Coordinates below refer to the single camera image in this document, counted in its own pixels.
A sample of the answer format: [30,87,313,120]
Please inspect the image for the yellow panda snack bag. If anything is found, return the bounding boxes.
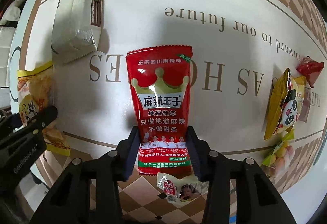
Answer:
[264,68,306,140]

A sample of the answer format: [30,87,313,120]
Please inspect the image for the clear packet with girl picture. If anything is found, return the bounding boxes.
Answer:
[157,173,209,206]

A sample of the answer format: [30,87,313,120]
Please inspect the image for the white tufted sofa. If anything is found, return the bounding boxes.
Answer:
[0,27,16,109]

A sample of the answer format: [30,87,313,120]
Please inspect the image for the yellow chips bag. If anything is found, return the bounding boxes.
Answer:
[17,61,70,157]

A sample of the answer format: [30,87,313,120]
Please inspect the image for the small red candy packet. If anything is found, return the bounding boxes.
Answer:
[297,56,324,88]

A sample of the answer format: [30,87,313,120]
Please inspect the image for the red spicy strip packet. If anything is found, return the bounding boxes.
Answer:
[126,45,193,177]

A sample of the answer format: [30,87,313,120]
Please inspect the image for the silver grey snack packet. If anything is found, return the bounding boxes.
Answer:
[51,0,103,65]

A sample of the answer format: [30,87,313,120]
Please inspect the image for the brown rectangular snack bar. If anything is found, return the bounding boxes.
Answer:
[298,87,311,123]

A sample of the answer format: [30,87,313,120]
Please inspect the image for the checkered white table mat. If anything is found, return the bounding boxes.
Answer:
[19,0,327,224]

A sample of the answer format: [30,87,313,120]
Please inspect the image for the colourful candy balls packet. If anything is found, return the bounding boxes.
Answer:
[262,129,295,179]

